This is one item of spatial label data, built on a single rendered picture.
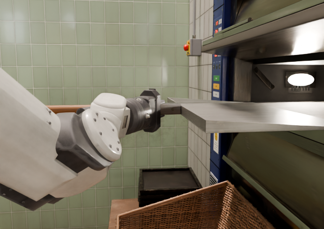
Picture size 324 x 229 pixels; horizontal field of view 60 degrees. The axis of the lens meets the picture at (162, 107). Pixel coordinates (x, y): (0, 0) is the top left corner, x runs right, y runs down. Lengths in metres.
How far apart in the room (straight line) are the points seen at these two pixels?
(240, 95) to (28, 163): 1.04
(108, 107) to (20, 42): 1.67
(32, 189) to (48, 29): 1.86
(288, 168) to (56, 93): 1.63
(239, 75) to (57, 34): 1.33
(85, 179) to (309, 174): 0.60
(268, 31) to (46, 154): 0.51
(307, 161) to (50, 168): 0.68
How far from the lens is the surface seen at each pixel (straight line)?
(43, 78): 2.13
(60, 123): 0.33
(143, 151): 2.13
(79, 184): 0.40
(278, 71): 1.31
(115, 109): 0.56
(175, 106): 0.83
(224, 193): 1.26
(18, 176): 0.31
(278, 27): 0.63
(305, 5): 0.57
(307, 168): 0.84
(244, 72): 1.25
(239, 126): 0.62
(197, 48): 1.75
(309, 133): 0.79
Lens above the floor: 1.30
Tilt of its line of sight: 7 degrees down
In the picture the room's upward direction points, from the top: straight up
